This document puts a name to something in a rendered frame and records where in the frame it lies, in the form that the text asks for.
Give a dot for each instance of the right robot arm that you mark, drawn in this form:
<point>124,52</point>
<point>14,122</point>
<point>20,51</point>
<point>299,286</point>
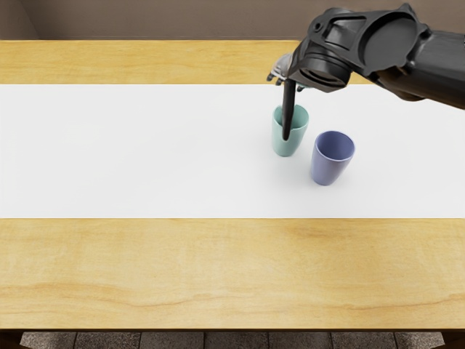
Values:
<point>367,47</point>

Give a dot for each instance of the mint green cup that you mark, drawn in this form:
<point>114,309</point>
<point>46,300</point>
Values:
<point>290,143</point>

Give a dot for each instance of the lavender blue cup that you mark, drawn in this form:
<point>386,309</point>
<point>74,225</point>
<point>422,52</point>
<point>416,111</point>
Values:
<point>327,167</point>

